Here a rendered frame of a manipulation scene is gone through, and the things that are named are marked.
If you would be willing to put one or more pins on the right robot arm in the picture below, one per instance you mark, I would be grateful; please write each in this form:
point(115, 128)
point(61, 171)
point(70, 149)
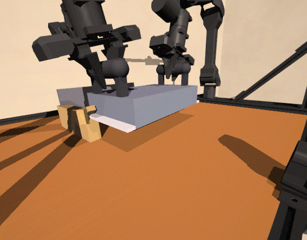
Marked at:
point(175, 13)

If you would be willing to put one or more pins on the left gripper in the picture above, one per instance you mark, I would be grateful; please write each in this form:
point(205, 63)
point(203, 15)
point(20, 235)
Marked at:
point(88, 21)

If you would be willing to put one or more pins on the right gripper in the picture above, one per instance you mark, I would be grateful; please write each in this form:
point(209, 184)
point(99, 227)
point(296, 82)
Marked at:
point(178, 34)

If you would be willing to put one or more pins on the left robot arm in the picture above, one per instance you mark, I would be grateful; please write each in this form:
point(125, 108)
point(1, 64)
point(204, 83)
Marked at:
point(62, 27)

